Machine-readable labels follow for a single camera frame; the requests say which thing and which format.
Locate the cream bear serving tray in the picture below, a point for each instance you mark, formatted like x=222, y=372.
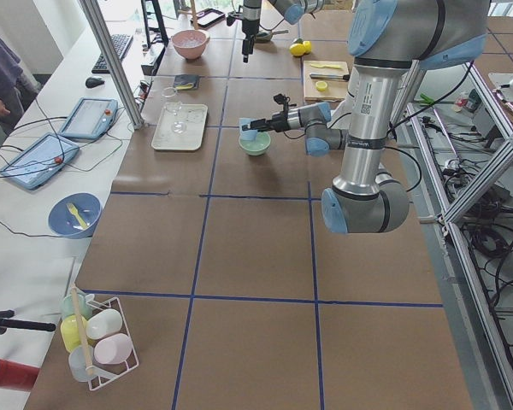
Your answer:
x=194, y=116

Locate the white plastic cup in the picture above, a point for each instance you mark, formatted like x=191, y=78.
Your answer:
x=103, y=324

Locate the person in grey shirt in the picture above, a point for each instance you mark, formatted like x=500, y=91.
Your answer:
x=16, y=89

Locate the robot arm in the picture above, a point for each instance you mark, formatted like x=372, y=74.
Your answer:
x=385, y=38
x=249, y=13

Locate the pink plastic cup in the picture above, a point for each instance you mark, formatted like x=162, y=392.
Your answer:
x=113, y=349

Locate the lemon half slice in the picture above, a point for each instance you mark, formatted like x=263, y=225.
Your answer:
x=321, y=85

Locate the steel muddler black tip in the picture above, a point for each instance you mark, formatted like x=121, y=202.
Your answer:
x=332, y=77

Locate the wooden cutting board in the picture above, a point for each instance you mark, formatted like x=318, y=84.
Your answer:
x=325, y=80

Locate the yellow plastic cup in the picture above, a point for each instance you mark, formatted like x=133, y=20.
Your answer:
x=69, y=332

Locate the clear wine glass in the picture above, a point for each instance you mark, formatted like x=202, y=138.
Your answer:
x=173, y=105

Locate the black computer mouse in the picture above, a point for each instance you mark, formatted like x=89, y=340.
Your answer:
x=93, y=82

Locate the near blue teach pendant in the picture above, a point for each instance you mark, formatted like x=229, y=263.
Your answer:
x=42, y=160

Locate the grey folded cloth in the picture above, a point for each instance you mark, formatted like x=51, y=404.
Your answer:
x=186, y=82

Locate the far blue teach pendant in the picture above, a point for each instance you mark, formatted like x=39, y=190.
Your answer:
x=90, y=119

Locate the light blue plastic cup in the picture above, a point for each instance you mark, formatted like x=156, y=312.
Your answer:
x=246, y=133

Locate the pink bowl of ice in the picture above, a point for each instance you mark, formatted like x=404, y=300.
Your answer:
x=190, y=44

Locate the blue teach pendant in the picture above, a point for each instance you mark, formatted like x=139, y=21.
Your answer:
x=42, y=160
x=90, y=119

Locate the green bowl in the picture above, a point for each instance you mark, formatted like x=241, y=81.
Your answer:
x=257, y=146

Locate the blue bowl with fork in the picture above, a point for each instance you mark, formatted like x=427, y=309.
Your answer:
x=75, y=216

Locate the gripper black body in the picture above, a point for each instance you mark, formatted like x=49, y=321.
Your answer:
x=278, y=120
x=250, y=25

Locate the aluminium frame post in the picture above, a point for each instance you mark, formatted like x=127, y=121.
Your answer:
x=101, y=33

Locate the wooden rack handle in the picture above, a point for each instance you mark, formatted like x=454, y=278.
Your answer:
x=89, y=368

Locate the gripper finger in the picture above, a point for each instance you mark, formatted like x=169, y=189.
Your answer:
x=254, y=125
x=245, y=57

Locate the pale green plastic cup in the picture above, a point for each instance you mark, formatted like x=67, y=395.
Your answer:
x=86, y=310

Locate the steel ice scoop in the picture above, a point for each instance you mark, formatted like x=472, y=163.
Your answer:
x=265, y=36

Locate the whole yellow lemon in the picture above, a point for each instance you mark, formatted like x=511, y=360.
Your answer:
x=297, y=49

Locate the yellow plastic knife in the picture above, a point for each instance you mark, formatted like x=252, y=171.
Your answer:
x=330, y=66

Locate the white wire cup rack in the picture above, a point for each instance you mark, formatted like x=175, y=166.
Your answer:
x=104, y=374

